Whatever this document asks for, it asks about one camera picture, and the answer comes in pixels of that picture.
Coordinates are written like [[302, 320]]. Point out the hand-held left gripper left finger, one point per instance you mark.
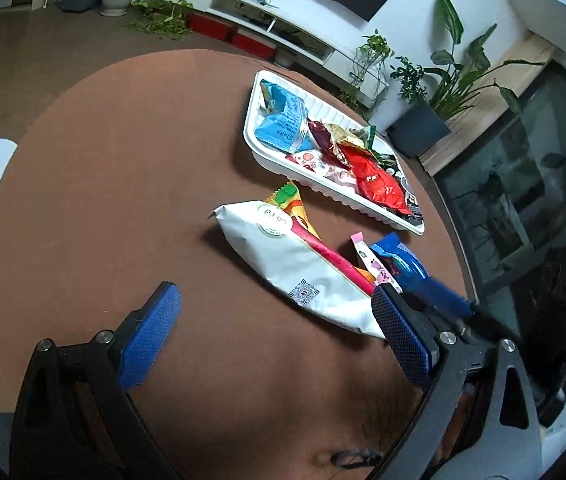
[[150, 335]]

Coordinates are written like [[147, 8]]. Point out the dark blue snack bag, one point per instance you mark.
[[403, 260]]

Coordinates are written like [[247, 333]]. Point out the glass sliding door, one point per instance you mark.
[[513, 185]]

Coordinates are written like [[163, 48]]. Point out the orange green snack packet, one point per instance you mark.
[[288, 200]]

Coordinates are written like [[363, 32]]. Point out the red storage box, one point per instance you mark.
[[208, 26], [253, 44]]

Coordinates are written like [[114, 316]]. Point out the white plastic tray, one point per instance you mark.
[[328, 107]]

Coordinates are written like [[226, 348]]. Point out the black snack packet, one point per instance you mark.
[[410, 200]]

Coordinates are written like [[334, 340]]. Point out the small red white nut packet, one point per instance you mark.
[[308, 160]]

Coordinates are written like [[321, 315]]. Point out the light blue snack packet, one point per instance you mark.
[[278, 132], [283, 102]]

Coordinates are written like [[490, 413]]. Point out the green red snack packet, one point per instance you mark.
[[385, 159]]

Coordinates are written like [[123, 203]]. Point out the large red snack bag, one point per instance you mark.
[[378, 180]]

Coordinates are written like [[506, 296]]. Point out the large white snack bag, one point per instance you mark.
[[283, 255]]

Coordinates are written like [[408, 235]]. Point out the dark red almond snack packet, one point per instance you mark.
[[320, 135]]

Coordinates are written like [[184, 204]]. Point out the trailing vine plant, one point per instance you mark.
[[363, 60], [168, 10]]

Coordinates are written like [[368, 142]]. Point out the tall-leaf plant in dark pot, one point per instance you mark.
[[420, 127]]

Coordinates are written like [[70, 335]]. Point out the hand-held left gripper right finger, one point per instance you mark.
[[403, 335]]

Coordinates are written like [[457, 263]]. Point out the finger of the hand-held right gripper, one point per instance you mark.
[[443, 296]]

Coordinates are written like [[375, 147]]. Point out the thin pink snack packet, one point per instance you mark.
[[378, 270]]

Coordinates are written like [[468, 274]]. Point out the white TV cabinet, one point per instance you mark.
[[293, 12]]

